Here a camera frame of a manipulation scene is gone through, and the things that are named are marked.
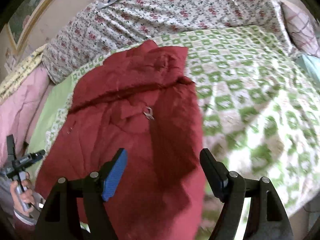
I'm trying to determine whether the red quilted puffer jacket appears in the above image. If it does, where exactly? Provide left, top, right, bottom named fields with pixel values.
left=35, top=40, right=205, bottom=239

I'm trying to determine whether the person's left hand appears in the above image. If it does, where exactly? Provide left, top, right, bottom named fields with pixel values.
left=10, top=172, right=35, bottom=217

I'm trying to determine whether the pink quilt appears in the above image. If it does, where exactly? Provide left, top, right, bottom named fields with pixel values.
left=0, top=65, right=54, bottom=166

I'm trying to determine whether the yellow patterned cloth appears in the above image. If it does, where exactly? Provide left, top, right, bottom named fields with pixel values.
left=0, top=44, right=47, bottom=105

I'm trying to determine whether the light teal fabric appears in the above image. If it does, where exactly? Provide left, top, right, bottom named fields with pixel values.
left=296, top=55, right=320, bottom=86

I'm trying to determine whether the pink plaid pillow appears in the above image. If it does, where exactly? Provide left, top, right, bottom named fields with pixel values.
left=281, top=2, right=319, bottom=57

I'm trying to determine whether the floral rose print duvet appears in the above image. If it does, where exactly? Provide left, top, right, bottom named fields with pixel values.
left=42, top=0, right=298, bottom=83

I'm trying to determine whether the framed picture on wall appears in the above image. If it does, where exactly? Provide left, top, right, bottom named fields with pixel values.
left=7, top=0, right=52, bottom=51

